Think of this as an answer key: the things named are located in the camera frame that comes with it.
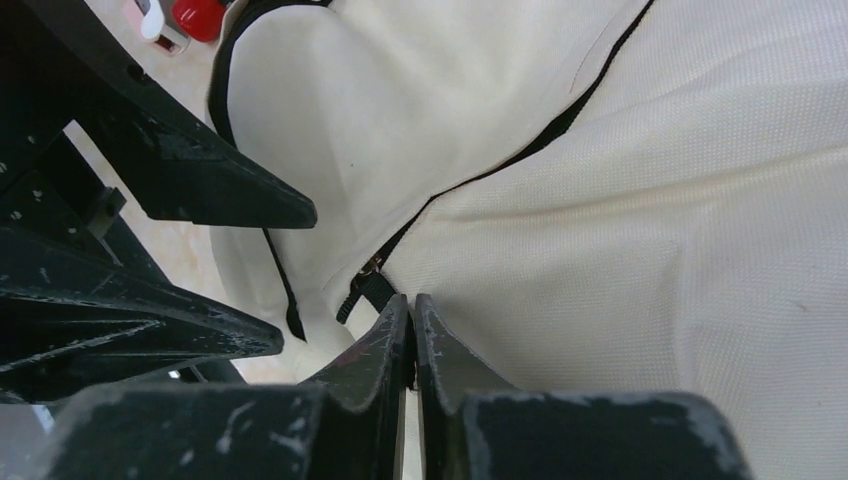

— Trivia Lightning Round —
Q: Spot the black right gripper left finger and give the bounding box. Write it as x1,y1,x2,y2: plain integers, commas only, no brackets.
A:
39,295,410,479

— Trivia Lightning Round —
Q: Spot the cream canvas backpack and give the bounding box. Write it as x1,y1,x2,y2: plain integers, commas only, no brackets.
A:
207,1,847,479

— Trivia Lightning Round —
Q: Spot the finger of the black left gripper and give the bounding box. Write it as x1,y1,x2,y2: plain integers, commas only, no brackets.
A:
1,1,317,229
1,227,284,404

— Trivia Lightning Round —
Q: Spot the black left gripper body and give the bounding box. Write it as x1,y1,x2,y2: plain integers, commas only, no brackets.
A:
1,134,168,282

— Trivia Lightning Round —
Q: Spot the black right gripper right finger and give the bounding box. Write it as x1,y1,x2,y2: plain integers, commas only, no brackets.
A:
413,294,751,479

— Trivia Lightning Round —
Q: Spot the pink white stapler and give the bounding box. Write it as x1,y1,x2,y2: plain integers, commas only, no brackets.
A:
122,0,190,57

